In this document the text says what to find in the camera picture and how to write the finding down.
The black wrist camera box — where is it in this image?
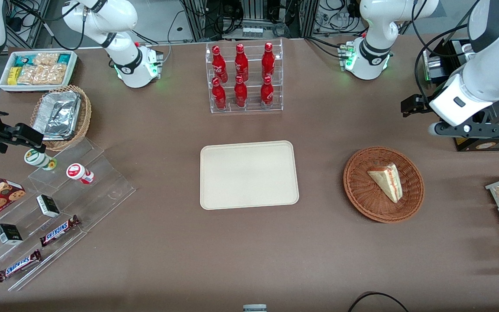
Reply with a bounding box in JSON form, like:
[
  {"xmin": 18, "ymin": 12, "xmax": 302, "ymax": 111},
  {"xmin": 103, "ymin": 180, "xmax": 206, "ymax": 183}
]
[
  {"xmin": 0, "ymin": 123, "xmax": 44, "ymax": 153},
  {"xmin": 401, "ymin": 93, "xmax": 433, "ymax": 118}
]

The small clear cracker bag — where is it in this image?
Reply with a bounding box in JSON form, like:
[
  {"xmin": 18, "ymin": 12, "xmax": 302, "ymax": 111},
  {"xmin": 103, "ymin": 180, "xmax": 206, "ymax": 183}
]
[{"xmin": 33, "ymin": 52, "xmax": 60, "ymax": 66}]

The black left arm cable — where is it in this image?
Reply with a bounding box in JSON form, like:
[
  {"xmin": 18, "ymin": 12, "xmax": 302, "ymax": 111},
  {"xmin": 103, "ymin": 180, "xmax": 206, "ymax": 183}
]
[{"xmin": 412, "ymin": 0, "xmax": 482, "ymax": 104}]

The black looped cable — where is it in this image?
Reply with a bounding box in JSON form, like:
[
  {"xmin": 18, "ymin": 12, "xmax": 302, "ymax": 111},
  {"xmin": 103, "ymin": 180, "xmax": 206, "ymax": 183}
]
[{"xmin": 348, "ymin": 292, "xmax": 410, "ymax": 312}]

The clear acrylic stepped display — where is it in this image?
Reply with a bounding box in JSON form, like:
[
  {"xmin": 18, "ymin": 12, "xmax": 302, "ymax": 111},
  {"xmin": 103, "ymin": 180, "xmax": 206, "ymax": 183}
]
[{"xmin": 0, "ymin": 136, "xmax": 136, "ymax": 292}]

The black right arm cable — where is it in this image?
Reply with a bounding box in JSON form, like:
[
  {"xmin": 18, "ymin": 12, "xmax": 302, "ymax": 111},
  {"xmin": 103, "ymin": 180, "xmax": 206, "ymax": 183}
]
[{"xmin": 7, "ymin": 0, "xmax": 86, "ymax": 51}]

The white snack bin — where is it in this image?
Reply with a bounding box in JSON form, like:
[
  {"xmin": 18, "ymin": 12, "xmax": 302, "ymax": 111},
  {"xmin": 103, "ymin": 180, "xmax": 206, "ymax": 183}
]
[{"xmin": 0, "ymin": 50, "xmax": 78, "ymax": 93}]

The clear acrylic bottle rack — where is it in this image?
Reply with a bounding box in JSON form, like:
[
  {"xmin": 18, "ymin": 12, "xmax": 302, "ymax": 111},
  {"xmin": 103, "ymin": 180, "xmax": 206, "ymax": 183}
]
[{"xmin": 205, "ymin": 39, "xmax": 284, "ymax": 114}]

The red cola bottle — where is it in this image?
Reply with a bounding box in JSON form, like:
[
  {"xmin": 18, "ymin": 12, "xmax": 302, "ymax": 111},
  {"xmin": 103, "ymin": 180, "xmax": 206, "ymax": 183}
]
[
  {"xmin": 234, "ymin": 75, "xmax": 248, "ymax": 108},
  {"xmin": 260, "ymin": 75, "xmax": 274, "ymax": 108},
  {"xmin": 234, "ymin": 43, "xmax": 249, "ymax": 81},
  {"xmin": 212, "ymin": 45, "xmax": 228, "ymax": 83},
  {"xmin": 211, "ymin": 77, "xmax": 227, "ymax": 110},
  {"xmin": 262, "ymin": 42, "xmax": 275, "ymax": 79}
]

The oval tan wicker basket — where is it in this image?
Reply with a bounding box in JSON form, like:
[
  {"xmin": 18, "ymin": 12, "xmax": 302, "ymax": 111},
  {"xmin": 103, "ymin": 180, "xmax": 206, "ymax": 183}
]
[{"xmin": 30, "ymin": 85, "xmax": 92, "ymax": 152}]

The stack of foil trays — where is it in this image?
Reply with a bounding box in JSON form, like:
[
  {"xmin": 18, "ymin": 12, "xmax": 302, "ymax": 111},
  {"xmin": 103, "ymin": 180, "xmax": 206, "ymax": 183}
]
[{"xmin": 32, "ymin": 90, "xmax": 81, "ymax": 141}]

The black food warmer cabinet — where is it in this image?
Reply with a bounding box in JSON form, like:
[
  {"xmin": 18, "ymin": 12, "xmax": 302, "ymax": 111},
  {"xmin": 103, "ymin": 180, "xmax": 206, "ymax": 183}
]
[{"xmin": 442, "ymin": 38, "xmax": 499, "ymax": 152}]

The triangle sandwich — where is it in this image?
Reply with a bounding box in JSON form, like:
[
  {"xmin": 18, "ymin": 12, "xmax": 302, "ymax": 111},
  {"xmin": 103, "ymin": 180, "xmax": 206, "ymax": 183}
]
[{"xmin": 367, "ymin": 163, "xmax": 403, "ymax": 203}]

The large clear cracker bag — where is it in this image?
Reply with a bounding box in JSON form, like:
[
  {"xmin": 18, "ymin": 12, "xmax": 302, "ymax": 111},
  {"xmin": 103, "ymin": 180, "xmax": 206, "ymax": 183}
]
[{"xmin": 17, "ymin": 64, "xmax": 68, "ymax": 85}]

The small black box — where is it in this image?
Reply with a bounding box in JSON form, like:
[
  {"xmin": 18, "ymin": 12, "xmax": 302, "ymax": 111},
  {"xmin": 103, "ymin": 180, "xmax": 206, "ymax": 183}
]
[
  {"xmin": 0, "ymin": 223, "xmax": 23, "ymax": 245},
  {"xmin": 36, "ymin": 195, "xmax": 61, "ymax": 218}
]

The Snickers chocolate bar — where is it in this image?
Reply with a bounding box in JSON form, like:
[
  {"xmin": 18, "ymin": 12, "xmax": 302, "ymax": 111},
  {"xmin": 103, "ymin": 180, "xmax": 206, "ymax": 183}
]
[
  {"xmin": 0, "ymin": 249, "xmax": 42, "ymax": 283},
  {"xmin": 39, "ymin": 215, "xmax": 81, "ymax": 247}
]

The round brown wicker basket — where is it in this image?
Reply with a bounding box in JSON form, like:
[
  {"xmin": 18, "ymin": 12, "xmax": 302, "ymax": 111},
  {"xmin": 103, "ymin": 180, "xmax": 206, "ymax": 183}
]
[{"xmin": 343, "ymin": 146, "xmax": 425, "ymax": 223}]

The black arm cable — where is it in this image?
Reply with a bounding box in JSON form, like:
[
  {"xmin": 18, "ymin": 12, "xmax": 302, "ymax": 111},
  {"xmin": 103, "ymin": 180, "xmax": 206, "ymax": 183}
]
[
  {"xmin": 412, "ymin": 0, "xmax": 482, "ymax": 104},
  {"xmin": 7, "ymin": 0, "xmax": 86, "ymax": 51}
]

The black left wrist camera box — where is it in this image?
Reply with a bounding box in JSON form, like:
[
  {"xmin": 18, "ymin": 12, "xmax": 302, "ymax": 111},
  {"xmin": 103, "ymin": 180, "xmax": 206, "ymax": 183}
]
[{"xmin": 401, "ymin": 93, "xmax": 433, "ymax": 118}]

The red white yogurt bottle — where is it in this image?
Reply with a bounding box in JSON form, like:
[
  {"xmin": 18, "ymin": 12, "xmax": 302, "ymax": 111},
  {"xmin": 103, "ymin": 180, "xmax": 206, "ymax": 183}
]
[{"xmin": 66, "ymin": 163, "xmax": 95, "ymax": 185}]

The beige plastic tray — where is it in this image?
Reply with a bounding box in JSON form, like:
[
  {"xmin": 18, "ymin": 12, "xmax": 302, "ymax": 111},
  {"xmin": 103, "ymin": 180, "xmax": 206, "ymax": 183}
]
[{"xmin": 200, "ymin": 140, "xmax": 299, "ymax": 210}]

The aluminium frame rack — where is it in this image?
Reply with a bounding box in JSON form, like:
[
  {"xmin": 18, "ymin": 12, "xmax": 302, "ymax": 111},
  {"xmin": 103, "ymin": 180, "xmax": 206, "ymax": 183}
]
[{"xmin": 180, "ymin": 0, "xmax": 320, "ymax": 42}]

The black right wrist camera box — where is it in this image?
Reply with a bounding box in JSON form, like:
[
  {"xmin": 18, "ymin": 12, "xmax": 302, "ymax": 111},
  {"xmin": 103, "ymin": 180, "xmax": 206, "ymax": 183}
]
[{"xmin": 0, "ymin": 123, "xmax": 44, "ymax": 153}]

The green white yogurt bottle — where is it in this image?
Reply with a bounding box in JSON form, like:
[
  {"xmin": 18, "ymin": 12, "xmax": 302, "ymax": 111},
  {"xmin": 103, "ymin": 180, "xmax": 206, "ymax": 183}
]
[{"xmin": 24, "ymin": 149, "xmax": 57, "ymax": 171}]

